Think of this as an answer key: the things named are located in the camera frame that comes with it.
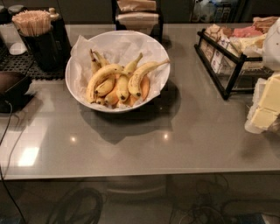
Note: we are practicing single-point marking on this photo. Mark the large curved yellow banana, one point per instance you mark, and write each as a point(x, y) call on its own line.
point(101, 75)

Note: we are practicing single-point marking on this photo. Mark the black wire condiment rack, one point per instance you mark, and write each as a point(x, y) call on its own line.
point(231, 73)

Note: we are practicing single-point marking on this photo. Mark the black cup of stirrers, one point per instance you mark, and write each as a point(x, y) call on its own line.
point(36, 30)

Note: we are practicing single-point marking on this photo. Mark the orange fruit right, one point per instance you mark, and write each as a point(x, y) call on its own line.
point(145, 87)

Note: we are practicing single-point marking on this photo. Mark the dark bottle with cork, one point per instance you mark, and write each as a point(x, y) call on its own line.
point(60, 33)

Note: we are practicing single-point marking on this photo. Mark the small inner yellow banana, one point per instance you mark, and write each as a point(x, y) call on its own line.
point(104, 88)

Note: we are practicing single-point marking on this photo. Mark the small yellow banana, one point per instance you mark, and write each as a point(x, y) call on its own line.
point(104, 88)
point(110, 99)

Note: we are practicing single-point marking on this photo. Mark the black rubber mat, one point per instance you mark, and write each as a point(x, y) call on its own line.
point(25, 64)

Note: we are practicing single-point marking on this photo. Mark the long yellow banana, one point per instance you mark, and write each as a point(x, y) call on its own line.
point(134, 85)

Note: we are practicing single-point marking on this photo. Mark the middle yellow banana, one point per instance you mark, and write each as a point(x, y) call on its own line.
point(122, 91)

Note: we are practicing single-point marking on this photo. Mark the black napkin holder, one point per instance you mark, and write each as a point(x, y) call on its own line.
point(139, 15)

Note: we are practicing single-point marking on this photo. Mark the white round bowl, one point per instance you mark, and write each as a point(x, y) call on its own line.
point(87, 102)

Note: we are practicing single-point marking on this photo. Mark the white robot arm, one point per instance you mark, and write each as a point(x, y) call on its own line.
point(271, 48)

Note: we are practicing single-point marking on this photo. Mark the white lidded jar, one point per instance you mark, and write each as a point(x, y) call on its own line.
point(9, 33)

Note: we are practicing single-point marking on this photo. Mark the left back yellow banana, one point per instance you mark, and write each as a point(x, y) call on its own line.
point(97, 61)

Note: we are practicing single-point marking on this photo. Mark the black device at left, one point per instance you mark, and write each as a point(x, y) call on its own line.
point(13, 88)

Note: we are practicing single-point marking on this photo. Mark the bottom small yellow banana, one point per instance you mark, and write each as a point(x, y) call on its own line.
point(110, 99)

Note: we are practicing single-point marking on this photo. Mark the white paper bowl liner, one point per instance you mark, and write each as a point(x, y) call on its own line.
point(116, 46)

